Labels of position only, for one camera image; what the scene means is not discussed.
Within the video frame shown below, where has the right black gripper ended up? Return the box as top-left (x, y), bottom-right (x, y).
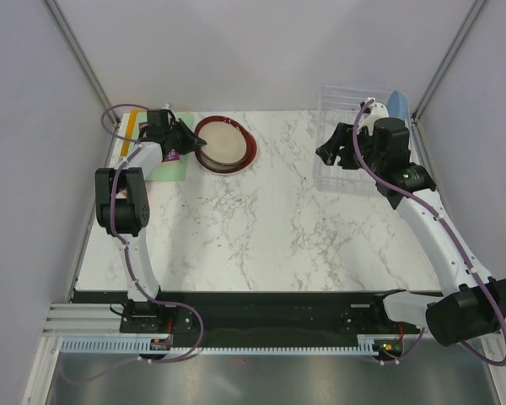
top-left (316, 121), bottom-right (385, 175)

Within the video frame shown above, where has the red rimmed cream plate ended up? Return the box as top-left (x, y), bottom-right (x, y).
top-left (196, 121), bottom-right (248, 172)
top-left (196, 116), bottom-right (258, 175)

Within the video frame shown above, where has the light blue plate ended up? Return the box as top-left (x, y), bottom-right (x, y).
top-left (386, 90), bottom-right (409, 121)

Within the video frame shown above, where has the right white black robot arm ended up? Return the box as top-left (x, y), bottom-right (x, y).
top-left (315, 117), bottom-right (506, 346)

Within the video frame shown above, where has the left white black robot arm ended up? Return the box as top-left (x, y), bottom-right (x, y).
top-left (94, 109), bottom-right (207, 332)

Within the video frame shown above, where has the purple treehouse book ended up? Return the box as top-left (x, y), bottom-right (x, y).
top-left (138, 121), bottom-right (180, 163)

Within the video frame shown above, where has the mint green cutting mat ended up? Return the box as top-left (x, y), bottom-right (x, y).
top-left (118, 111), bottom-right (194, 181)

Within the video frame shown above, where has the yellow book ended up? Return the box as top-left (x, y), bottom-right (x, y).
top-left (120, 110), bottom-right (140, 158)

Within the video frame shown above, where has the white wire dish rack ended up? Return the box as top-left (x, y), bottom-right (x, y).
top-left (313, 84), bottom-right (410, 197)

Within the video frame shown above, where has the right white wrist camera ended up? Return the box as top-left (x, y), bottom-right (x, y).
top-left (358, 97), bottom-right (390, 132)

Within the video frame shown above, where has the left aluminium frame post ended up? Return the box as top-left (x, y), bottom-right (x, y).
top-left (41, 0), bottom-right (111, 110)

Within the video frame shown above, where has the aluminium frame post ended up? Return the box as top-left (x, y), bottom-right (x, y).
top-left (411, 0), bottom-right (489, 122)
top-left (41, 0), bottom-right (111, 110)

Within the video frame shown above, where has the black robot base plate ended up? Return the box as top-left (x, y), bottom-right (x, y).
top-left (109, 289), bottom-right (427, 351)

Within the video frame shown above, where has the right aluminium frame post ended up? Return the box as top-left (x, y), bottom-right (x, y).
top-left (411, 0), bottom-right (489, 122)

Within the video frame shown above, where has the white slotted cable duct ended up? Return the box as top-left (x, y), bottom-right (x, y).
top-left (58, 335), bottom-right (425, 356)

